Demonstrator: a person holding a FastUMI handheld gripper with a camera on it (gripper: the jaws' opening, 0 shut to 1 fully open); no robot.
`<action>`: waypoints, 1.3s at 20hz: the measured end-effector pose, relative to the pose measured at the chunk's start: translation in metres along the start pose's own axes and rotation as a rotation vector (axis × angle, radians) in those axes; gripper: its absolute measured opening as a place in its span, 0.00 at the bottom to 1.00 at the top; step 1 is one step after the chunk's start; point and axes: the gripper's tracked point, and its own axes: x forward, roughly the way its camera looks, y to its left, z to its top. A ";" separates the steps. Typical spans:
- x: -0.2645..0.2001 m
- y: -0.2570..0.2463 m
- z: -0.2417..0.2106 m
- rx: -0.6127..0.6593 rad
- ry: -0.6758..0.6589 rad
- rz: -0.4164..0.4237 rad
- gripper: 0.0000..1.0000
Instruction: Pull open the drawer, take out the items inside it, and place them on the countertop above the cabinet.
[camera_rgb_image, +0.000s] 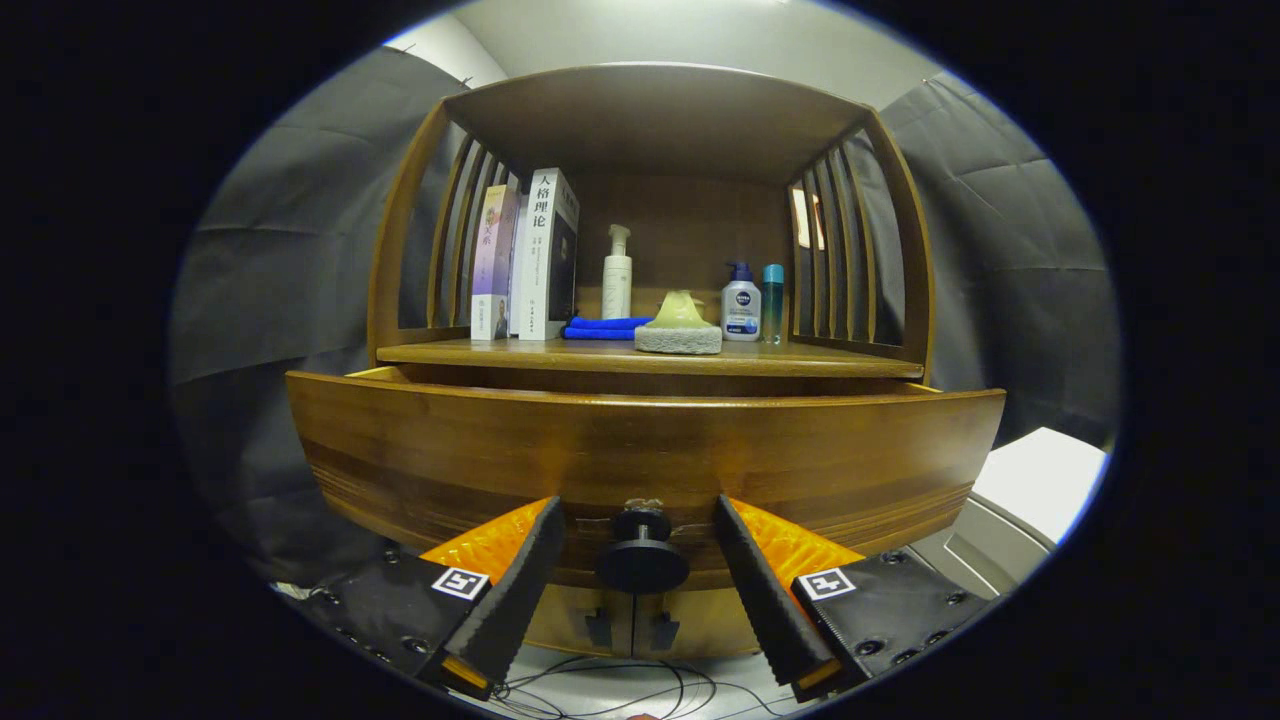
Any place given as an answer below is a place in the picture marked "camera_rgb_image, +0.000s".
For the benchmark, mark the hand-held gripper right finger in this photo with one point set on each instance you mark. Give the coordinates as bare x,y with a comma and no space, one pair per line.
765,590

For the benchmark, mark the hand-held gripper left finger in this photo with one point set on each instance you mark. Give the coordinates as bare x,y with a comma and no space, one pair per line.
520,590

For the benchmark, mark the black round drawer knob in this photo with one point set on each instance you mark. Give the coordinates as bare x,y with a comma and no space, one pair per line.
640,565

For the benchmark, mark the brown wooden drawer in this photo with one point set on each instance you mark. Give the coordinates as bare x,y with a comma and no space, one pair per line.
640,440

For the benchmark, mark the brown wooden countertop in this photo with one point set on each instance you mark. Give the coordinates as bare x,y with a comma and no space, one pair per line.
800,358

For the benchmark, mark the brown wooden cabinet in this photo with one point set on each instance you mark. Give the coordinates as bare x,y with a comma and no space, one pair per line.
680,220

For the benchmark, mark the blue folded cloth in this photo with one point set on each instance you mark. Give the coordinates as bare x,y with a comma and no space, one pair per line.
600,328

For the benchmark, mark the white blue lotion bottle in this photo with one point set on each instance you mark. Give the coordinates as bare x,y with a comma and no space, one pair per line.
741,310

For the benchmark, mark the slim teal bottle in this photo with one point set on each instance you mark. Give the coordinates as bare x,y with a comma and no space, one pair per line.
773,305

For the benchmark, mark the white pump bottle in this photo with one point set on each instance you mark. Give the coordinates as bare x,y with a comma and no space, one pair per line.
617,285

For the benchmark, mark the thick white book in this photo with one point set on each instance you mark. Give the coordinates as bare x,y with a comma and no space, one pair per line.
538,260

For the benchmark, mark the purple book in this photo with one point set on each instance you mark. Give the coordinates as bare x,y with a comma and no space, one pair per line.
492,260

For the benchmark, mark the black backdrop cloth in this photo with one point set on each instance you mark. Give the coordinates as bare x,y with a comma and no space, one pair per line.
270,300

